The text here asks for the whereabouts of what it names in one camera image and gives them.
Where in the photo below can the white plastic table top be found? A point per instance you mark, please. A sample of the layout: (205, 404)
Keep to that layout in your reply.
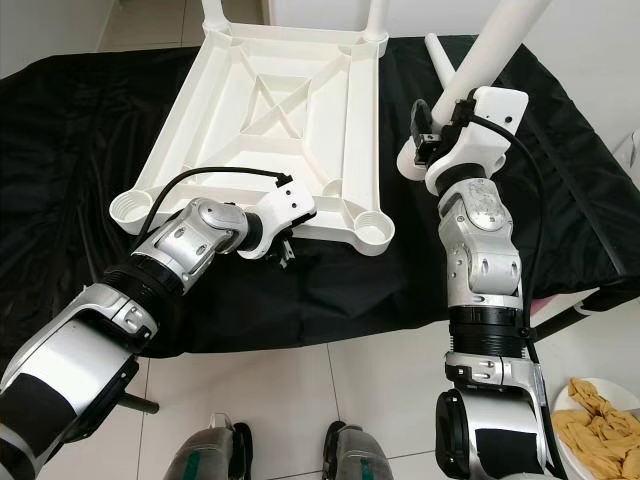
(260, 110)

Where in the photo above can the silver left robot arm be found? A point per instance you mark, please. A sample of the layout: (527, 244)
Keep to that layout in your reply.
(100, 350)

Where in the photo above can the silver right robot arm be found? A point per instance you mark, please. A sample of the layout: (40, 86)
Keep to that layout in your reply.
(480, 250)

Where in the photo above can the white plastic chair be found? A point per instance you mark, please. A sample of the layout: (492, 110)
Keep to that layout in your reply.
(630, 152)

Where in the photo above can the pink cloth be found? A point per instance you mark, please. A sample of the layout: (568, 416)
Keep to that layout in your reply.
(545, 303)

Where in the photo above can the black table cloth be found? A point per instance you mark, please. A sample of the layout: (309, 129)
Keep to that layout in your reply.
(60, 200)

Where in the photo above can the grey left robot foot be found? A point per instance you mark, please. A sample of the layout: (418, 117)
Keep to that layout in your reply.
(208, 450)

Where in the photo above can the grey robot foot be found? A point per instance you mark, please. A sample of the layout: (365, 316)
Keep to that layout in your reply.
(208, 450)
(363, 452)

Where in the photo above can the grey right robot foot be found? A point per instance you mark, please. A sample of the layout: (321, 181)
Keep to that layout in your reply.
(363, 452)

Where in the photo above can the white round plate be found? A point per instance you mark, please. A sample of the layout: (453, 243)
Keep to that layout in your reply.
(565, 450)

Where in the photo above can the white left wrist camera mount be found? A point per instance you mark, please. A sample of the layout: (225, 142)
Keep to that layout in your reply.
(285, 205)

